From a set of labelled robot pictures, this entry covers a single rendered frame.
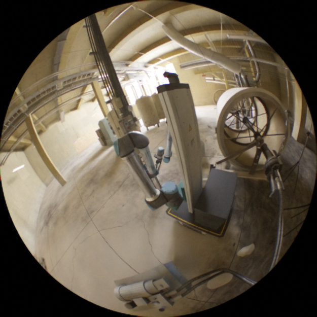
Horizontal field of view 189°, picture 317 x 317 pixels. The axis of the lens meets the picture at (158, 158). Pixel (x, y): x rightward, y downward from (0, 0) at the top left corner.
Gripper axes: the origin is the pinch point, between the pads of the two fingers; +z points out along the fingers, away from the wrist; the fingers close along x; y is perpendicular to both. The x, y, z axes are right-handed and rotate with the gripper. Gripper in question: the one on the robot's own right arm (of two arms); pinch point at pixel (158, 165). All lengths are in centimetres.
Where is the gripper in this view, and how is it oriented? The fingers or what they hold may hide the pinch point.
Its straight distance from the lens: 159.0
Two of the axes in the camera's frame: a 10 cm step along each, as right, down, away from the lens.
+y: 8.6, 4.0, -3.3
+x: 5.0, -5.2, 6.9
